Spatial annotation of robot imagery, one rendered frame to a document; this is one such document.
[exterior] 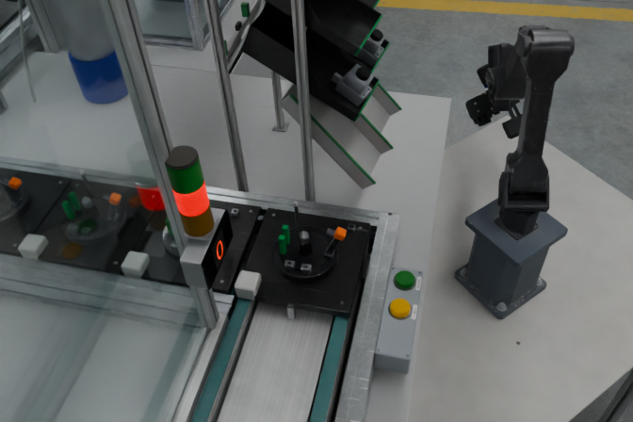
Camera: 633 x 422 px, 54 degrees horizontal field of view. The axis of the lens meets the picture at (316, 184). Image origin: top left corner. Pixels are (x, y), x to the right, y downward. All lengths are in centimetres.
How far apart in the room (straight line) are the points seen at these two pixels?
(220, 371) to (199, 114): 90
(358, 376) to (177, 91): 114
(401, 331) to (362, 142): 48
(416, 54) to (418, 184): 207
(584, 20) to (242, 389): 337
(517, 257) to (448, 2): 305
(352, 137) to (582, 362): 69
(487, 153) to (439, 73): 179
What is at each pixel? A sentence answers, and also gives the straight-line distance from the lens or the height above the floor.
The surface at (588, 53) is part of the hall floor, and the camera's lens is 387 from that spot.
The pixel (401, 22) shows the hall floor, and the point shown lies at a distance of 394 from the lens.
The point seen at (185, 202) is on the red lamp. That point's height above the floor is 134.
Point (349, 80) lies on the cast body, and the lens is 131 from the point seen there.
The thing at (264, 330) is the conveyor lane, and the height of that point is 92.
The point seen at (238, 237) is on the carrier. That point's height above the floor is 97.
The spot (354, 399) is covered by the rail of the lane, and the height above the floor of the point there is 96.
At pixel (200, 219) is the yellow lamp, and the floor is 130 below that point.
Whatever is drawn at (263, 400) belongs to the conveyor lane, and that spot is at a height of 92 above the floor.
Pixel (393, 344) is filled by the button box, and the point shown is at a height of 96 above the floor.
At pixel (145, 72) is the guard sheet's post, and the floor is 156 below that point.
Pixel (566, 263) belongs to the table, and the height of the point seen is 86.
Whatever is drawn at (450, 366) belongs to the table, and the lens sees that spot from 134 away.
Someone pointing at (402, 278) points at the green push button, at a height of 97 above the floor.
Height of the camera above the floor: 203
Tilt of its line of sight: 46 degrees down
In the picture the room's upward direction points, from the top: 3 degrees counter-clockwise
